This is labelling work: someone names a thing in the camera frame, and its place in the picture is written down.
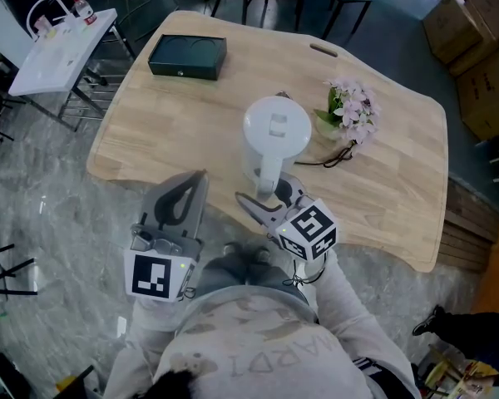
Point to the person's right forearm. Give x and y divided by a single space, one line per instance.
349 306

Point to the pile of colourful bags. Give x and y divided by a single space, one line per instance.
461 380

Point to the person's dark trouser legs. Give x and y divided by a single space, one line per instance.
249 277

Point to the white arched tube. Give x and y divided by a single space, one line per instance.
35 8

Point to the person's left forearm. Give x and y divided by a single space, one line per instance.
145 331

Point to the wooden slat platform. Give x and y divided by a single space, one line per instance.
470 231

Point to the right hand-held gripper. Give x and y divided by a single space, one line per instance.
312 227

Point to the pink flowers in glass vase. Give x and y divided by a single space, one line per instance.
353 110

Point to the small pink cup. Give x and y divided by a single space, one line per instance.
42 23

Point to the white electric kettle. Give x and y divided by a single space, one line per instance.
274 139

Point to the yellow panel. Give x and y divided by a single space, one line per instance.
497 277

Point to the black metal chair frame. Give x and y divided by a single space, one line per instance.
8 272

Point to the water bottle with red label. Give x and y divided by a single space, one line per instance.
84 11

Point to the wooden table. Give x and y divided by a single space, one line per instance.
183 131

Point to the person's left shoe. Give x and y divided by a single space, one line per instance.
235 251

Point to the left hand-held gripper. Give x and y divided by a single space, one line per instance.
149 277

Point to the person's right shoe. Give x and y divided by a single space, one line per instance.
261 254

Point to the person's light sweatshirt torso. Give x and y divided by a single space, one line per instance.
253 347

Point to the stack of cardboard boxes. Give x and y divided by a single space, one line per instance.
482 77

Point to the person's shoe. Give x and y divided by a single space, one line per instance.
261 254
235 251

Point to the white folding table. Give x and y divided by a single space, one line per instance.
62 56

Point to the dark green box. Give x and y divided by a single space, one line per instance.
187 58

